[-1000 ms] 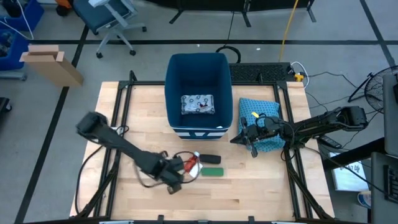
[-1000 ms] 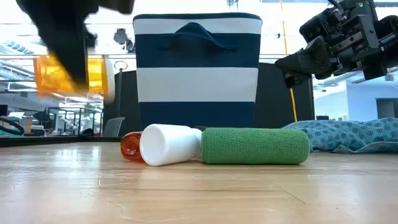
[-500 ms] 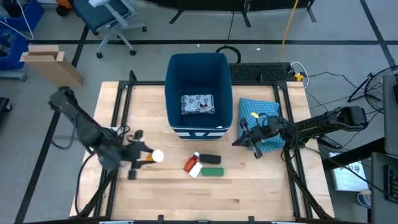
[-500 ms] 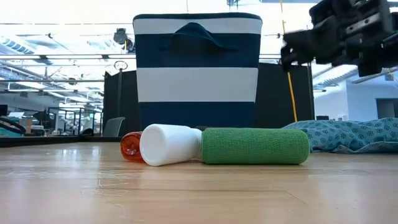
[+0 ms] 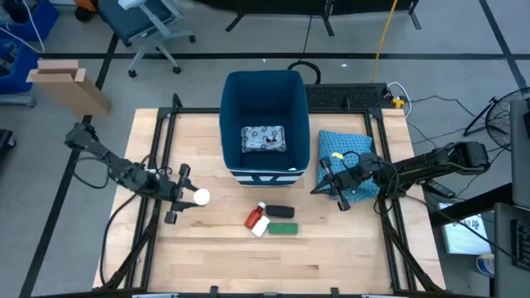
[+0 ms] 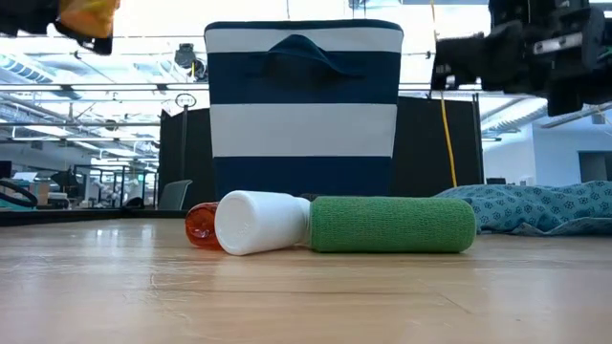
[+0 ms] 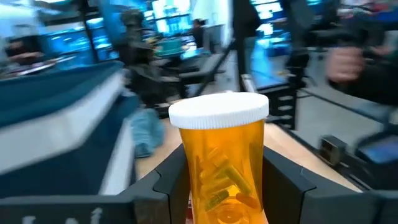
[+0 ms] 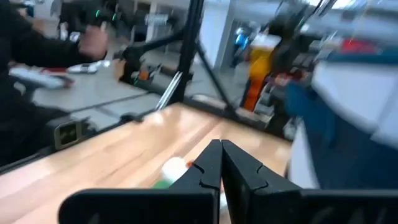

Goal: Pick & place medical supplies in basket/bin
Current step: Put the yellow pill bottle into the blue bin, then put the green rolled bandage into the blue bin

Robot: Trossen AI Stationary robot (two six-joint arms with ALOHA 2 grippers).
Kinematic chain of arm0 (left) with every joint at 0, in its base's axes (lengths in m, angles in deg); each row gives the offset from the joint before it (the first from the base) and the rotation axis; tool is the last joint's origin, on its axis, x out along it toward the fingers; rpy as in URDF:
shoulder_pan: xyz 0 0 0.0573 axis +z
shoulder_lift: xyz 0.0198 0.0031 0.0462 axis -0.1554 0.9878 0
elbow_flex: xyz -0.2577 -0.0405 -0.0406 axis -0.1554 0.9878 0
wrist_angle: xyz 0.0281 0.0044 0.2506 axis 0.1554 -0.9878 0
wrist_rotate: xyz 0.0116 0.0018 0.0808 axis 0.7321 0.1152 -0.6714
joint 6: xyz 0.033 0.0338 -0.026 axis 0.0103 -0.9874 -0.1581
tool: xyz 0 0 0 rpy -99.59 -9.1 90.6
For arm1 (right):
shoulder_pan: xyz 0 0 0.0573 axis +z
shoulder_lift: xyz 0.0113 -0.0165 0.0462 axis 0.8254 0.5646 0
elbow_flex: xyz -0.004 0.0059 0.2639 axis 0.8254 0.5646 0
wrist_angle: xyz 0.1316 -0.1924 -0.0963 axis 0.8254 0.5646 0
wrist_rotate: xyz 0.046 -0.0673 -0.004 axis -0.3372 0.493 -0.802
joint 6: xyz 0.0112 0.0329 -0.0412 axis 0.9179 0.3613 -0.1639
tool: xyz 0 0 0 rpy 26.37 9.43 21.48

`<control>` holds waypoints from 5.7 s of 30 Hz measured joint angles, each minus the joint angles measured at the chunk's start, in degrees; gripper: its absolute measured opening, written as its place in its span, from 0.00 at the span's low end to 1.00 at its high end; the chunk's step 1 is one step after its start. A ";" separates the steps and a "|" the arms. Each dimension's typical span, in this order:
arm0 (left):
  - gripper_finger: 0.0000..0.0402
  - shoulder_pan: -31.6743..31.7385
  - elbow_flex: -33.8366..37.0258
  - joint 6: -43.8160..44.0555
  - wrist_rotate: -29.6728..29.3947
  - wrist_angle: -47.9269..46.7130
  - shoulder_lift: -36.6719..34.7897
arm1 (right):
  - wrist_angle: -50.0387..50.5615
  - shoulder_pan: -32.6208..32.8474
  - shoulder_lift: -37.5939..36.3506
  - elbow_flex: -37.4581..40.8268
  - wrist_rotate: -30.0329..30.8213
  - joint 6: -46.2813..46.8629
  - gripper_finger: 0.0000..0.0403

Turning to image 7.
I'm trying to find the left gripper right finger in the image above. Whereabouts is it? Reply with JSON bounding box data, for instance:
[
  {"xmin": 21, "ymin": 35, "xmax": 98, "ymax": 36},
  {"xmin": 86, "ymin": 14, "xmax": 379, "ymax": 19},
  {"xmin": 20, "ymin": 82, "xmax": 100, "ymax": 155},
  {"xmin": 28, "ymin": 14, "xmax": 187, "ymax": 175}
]
[{"xmin": 263, "ymin": 146, "xmax": 398, "ymax": 224}]

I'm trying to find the blue patterned cloth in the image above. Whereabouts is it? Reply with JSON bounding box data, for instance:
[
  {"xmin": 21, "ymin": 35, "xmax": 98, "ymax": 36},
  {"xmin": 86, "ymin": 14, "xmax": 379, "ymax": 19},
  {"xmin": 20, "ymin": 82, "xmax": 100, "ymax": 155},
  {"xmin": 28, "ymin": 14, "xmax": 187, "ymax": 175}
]
[{"xmin": 130, "ymin": 108, "xmax": 165, "ymax": 158}]

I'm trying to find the person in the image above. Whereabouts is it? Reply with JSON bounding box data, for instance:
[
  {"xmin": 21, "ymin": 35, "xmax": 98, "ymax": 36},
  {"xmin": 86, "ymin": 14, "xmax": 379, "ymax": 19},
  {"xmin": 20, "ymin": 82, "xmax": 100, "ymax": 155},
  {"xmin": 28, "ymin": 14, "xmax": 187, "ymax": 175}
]
[
  {"xmin": 191, "ymin": 18, "xmax": 208, "ymax": 49},
  {"xmin": 325, "ymin": 9, "xmax": 398, "ymax": 106}
]

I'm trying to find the black aluminium table frame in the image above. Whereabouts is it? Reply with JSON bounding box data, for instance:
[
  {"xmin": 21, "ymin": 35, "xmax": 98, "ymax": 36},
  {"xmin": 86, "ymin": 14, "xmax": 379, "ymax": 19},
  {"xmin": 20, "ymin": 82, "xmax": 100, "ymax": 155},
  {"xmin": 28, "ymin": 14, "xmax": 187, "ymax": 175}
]
[{"xmin": 264, "ymin": 83, "xmax": 398, "ymax": 190}]

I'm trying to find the teal storage bin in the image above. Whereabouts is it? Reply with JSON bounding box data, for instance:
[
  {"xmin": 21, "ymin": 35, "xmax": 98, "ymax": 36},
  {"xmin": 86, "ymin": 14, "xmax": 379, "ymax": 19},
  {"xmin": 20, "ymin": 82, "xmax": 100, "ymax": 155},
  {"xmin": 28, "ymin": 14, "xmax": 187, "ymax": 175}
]
[{"xmin": 157, "ymin": 39, "xmax": 184, "ymax": 57}]

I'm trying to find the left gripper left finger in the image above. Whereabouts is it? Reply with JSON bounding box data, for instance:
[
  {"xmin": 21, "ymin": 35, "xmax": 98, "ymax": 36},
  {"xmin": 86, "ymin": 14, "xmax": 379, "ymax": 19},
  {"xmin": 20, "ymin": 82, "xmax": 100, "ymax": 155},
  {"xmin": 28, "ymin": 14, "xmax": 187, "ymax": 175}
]
[{"xmin": 0, "ymin": 144, "xmax": 191, "ymax": 224}]

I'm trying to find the person's hand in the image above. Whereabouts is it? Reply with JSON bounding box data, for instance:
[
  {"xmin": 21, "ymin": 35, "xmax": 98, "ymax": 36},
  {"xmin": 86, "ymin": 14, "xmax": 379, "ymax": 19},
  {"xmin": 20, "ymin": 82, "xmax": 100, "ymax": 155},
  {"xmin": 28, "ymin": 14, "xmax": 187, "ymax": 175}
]
[{"xmin": 325, "ymin": 46, "xmax": 364, "ymax": 83}]

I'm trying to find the blue white striped fabric basket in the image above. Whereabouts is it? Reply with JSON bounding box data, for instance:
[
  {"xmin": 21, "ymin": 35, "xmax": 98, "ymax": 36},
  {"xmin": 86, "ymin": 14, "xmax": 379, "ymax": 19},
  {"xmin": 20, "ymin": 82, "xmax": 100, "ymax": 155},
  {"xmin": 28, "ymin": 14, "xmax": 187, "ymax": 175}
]
[{"xmin": 0, "ymin": 60, "xmax": 141, "ymax": 198}]

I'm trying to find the orange pill bottle white cap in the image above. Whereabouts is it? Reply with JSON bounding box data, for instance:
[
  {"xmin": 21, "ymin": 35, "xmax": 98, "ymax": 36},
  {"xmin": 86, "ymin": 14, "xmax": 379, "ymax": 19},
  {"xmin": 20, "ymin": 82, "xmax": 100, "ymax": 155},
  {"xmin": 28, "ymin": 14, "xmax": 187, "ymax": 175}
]
[{"xmin": 168, "ymin": 91, "xmax": 270, "ymax": 224}]

